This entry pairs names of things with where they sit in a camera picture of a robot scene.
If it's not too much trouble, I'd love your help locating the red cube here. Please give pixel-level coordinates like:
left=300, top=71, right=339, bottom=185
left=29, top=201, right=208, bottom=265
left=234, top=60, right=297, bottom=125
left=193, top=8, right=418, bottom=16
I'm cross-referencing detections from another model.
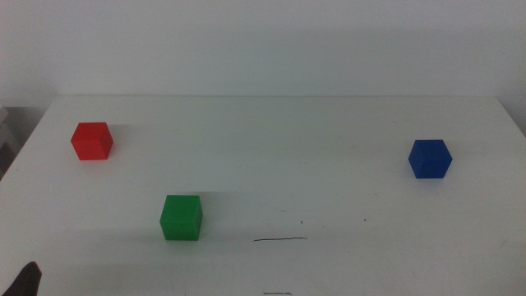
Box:
left=70, top=122, right=114, bottom=161

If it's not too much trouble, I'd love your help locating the green cube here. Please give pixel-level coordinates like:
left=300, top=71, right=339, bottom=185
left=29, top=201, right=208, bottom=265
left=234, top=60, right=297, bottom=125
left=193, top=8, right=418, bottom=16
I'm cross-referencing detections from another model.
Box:
left=159, top=194, right=204, bottom=242

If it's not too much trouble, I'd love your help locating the blue cube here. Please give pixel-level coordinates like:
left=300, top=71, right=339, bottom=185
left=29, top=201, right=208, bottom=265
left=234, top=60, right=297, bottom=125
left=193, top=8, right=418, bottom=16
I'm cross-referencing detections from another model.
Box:
left=408, top=139, right=454, bottom=180

